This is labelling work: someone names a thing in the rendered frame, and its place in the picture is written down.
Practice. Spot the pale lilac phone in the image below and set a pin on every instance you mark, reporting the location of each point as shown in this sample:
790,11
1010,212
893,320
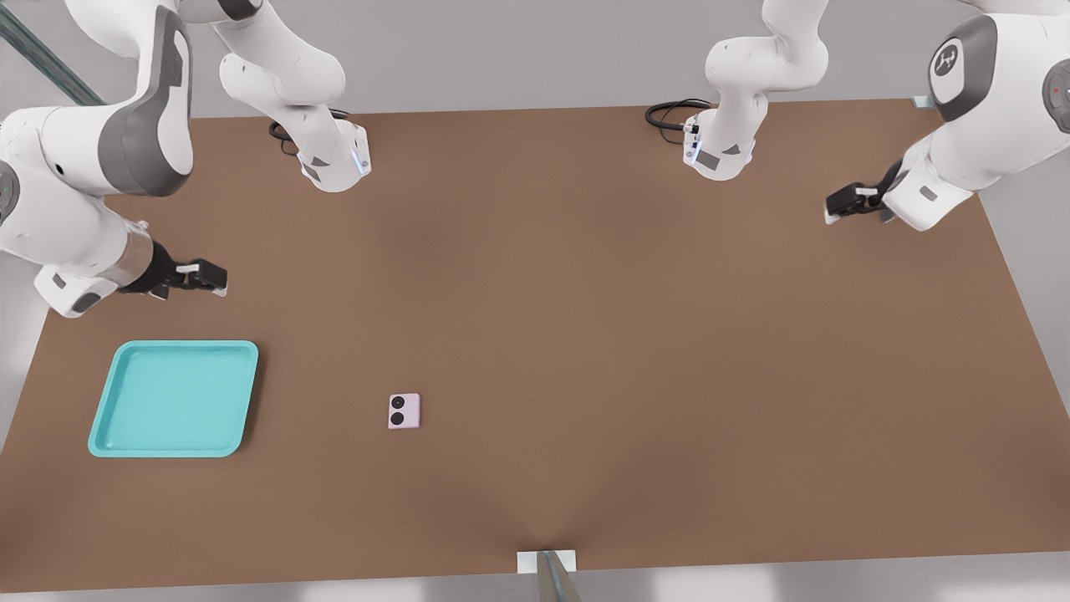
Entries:
404,411

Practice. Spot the pale blue-green tray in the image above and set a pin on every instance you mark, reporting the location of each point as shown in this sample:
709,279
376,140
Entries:
174,400

